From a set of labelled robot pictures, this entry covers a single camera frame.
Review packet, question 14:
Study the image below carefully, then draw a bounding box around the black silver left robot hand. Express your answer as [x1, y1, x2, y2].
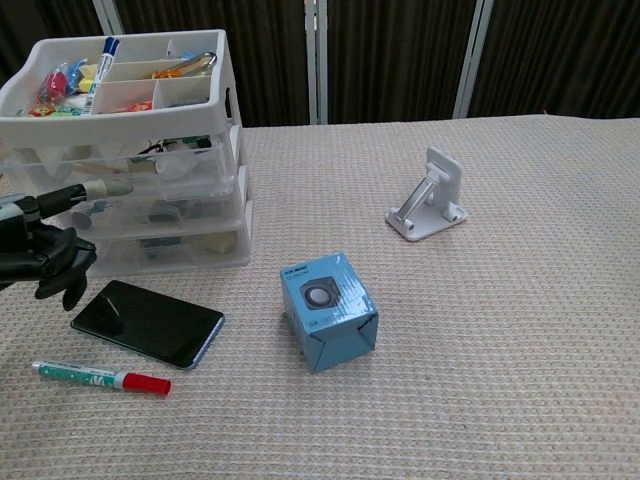
[0, 181, 136, 312]

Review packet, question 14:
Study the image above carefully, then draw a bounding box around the clear plastic drawer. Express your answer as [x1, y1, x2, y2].
[0, 133, 240, 202]

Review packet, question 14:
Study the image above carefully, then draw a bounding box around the white plastic drawer organizer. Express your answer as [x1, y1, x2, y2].
[0, 28, 254, 279]

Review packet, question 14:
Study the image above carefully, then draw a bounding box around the black smartphone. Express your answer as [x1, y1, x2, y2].
[69, 279, 225, 372]

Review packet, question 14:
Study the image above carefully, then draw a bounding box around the lion print green packet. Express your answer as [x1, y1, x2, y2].
[22, 102, 84, 117]

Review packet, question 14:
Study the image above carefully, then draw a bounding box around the red-capped whiteboard marker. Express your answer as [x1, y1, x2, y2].
[31, 360, 173, 397]

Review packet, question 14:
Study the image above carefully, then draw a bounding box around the pink red candy packet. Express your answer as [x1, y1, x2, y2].
[37, 69, 69, 101]

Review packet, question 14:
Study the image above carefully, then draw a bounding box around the blue candy packet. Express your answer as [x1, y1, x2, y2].
[64, 59, 87, 94]

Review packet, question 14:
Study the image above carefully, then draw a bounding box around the blue-capped whiteboard marker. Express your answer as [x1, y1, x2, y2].
[80, 35, 121, 115]

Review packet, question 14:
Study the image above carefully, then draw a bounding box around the blue speaker box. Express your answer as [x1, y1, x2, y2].
[278, 251, 380, 375]

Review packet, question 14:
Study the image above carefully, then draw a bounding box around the white folding phone stand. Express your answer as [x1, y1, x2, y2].
[384, 146, 470, 243]

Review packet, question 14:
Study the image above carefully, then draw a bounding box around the beige woven tablecloth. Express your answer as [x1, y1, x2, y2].
[0, 113, 640, 480]

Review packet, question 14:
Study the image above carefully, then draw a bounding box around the white partition frame post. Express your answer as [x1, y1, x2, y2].
[452, 0, 495, 119]
[92, 0, 125, 39]
[302, 0, 331, 126]

